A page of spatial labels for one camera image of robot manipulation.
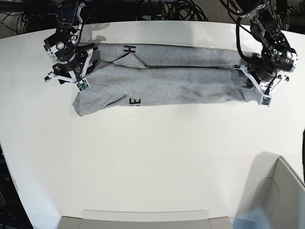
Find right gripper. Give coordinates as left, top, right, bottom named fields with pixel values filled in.
left=58, top=47, right=98, bottom=83

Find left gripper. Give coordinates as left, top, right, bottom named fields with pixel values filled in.
left=238, top=69, right=257, bottom=90

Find grey T-shirt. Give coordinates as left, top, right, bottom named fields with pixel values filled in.
left=73, top=43, right=256, bottom=116

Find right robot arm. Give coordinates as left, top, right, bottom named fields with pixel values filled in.
left=44, top=0, right=98, bottom=91

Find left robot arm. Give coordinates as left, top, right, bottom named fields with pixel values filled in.
left=220, top=0, right=297, bottom=94

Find blue blurred object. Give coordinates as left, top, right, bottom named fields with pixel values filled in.
left=231, top=207, right=272, bottom=229

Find grey chair at bottom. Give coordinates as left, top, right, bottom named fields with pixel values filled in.
left=58, top=210, right=233, bottom=229

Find black cable bundle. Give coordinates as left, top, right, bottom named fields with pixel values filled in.
left=162, top=0, right=209, bottom=22

